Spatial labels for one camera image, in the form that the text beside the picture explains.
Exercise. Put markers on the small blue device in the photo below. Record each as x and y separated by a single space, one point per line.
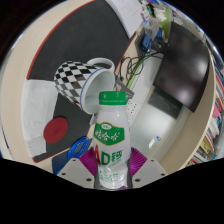
147 43

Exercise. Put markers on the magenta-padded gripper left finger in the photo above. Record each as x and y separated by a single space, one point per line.
77 171

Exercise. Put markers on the dark blue mouse pad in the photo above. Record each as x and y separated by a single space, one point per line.
61 161

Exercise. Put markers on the white drink bottle green cap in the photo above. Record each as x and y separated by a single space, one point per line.
111 140

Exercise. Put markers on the black desk mat red edge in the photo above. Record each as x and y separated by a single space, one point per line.
83 36

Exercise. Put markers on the flat round red coaster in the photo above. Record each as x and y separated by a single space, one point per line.
55 130

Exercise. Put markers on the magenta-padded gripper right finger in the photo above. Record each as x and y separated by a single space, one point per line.
148 171

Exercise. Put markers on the white wall socket row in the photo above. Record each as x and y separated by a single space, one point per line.
133 111

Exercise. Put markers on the beige shelf full of books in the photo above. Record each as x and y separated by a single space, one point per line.
210 126

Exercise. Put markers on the white paper towel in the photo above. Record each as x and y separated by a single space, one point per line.
38 106

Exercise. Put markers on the black white checkered mug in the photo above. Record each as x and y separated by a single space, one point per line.
75 80

